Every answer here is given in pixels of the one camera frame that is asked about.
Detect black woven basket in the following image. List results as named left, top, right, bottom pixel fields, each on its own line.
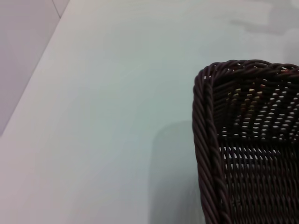
left=192, top=60, right=299, bottom=224

